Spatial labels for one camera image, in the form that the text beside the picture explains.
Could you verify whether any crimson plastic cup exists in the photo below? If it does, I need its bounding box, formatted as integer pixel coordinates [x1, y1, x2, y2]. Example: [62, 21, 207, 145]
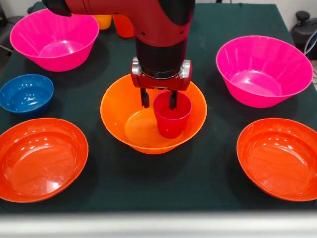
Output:
[153, 92, 193, 139]

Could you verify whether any red-orange plastic cup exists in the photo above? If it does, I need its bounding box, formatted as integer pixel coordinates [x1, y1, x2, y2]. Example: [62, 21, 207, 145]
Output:
[112, 14, 136, 39]

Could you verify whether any yellow plastic cup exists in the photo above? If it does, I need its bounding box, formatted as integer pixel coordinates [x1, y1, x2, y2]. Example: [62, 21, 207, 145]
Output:
[93, 14, 112, 31]

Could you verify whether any pink large bowl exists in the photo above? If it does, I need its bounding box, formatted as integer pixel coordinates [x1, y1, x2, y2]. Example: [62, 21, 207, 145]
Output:
[215, 35, 314, 108]
[9, 8, 100, 72]

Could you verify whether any grey hose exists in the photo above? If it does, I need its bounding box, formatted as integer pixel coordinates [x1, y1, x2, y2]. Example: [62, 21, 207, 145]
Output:
[304, 29, 317, 57]

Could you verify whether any dark green tablecloth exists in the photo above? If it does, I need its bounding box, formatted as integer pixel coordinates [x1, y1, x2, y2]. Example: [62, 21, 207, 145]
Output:
[0, 1, 317, 214]

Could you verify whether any red shallow bowl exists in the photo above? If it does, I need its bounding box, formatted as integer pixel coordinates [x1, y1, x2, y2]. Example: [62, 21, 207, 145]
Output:
[236, 118, 317, 202]
[0, 118, 89, 204]

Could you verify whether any blue small bowl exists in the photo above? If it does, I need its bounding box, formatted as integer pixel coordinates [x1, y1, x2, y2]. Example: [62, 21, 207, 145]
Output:
[0, 74, 54, 118]

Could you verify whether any orange large bowl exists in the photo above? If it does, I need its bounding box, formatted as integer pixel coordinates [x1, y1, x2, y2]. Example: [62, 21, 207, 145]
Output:
[100, 73, 208, 155]

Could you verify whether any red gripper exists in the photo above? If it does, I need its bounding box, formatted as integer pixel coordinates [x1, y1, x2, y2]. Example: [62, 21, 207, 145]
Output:
[130, 57, 193, 110]

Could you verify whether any black pedestal foot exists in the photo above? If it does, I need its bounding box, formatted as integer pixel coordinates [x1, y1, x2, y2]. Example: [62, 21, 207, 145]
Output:
[290, 11, 317, 53]
[0, 4, 25, 53]

